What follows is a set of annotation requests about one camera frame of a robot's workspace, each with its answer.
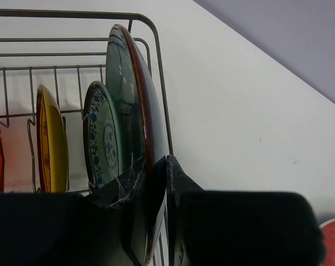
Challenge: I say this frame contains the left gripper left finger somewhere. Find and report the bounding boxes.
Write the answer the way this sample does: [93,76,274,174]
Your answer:
[0,158,147,265]

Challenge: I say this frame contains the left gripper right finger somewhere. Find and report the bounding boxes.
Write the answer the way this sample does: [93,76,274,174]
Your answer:
[166,156,326,265]

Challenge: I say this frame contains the dark green plate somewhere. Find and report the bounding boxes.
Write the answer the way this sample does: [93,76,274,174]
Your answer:
[105,23,171,263]

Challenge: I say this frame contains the red teal floral plate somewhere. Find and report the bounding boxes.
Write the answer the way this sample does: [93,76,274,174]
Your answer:
[319,218,335,266]

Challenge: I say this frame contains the yellow patterned small plate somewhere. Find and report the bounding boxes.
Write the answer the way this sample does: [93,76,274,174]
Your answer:
[36,84,69,193]

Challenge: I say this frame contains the green blue patterned small plate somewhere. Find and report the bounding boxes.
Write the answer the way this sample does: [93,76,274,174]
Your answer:
[83,81,123,191]

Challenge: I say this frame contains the grey wire dish rack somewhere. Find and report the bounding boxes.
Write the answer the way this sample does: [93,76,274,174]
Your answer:
[0,8,175,266]

